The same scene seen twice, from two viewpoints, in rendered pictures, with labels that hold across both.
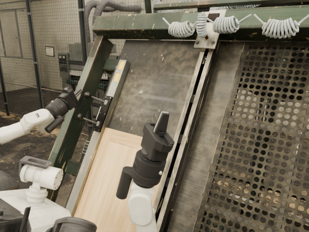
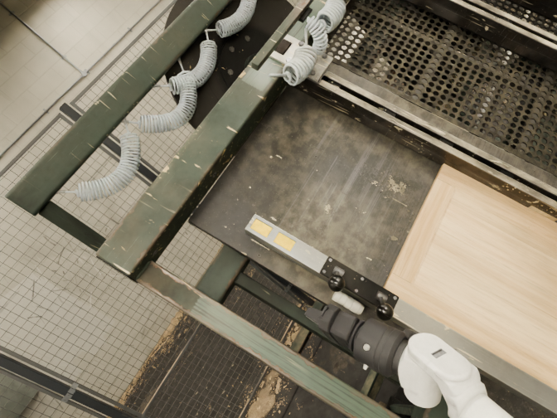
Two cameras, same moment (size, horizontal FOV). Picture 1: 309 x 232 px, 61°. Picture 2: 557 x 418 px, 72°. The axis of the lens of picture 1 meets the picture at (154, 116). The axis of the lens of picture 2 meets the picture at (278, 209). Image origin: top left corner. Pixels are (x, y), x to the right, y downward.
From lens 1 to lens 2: 130 cm
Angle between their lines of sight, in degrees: 53
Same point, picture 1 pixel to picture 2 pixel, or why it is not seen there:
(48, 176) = not seen: outside the picture
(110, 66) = (222, 279)
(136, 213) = not seen: outside the picture
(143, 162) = not seen: outside the picture
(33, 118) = (452, 360)
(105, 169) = (467, 301)
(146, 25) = (220, 139)
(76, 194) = (520, 374)
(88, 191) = (509, 347)
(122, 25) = (180, 189)
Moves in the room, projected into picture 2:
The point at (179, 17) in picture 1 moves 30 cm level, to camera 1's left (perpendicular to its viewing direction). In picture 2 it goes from (245, 86) to (220, 138)
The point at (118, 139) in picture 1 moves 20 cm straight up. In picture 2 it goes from (414, 263) to (370, 217)
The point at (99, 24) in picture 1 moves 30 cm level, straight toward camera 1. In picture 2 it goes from (129, 247) to (216, 166)
